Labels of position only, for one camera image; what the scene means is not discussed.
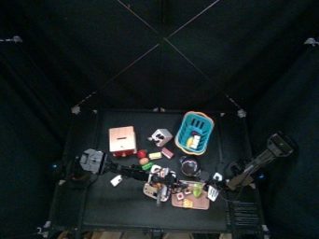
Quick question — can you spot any black cloth backdrop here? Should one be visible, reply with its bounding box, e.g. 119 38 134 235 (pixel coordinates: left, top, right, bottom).
0 0 319 125

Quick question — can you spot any teal basket orange rim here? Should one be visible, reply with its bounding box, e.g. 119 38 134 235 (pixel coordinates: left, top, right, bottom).
174 111 216 156

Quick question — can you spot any green toy vegetable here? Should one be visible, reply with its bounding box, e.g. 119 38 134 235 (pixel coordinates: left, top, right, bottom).
140 162 156 172

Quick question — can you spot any green toy starfruit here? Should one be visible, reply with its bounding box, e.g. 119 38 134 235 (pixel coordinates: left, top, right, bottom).
192 182 204 198

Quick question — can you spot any yellow toy banana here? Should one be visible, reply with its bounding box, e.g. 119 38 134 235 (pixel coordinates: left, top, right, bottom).
184 135 196 149

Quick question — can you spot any white striped card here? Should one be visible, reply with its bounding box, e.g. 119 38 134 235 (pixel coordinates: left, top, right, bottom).
206 185 220 203

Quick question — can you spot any light round plate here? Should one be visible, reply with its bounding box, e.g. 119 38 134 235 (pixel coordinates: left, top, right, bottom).
142 182 172 201

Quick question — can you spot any pink red toy block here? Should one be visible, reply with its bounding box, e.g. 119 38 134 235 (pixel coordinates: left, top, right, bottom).
160 147 176 160

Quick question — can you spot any pinkish cutting board tray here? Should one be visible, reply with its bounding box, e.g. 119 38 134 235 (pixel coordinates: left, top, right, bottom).
171 180 212 211

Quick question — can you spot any black printed label sheet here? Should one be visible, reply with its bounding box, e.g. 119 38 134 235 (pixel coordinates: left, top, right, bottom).
230 200 262 232

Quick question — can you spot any grey toy utensil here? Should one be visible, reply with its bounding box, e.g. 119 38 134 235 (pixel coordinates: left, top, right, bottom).
156 186 164 207

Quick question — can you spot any white toy appliance cube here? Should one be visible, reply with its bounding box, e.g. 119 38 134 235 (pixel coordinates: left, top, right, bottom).
147 128 175 148

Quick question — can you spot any white toy carton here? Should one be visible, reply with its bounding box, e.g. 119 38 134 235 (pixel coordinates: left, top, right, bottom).
191 134 202 149

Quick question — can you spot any plain white card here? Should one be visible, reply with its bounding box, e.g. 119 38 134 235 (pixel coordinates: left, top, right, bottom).
110 175 124 188

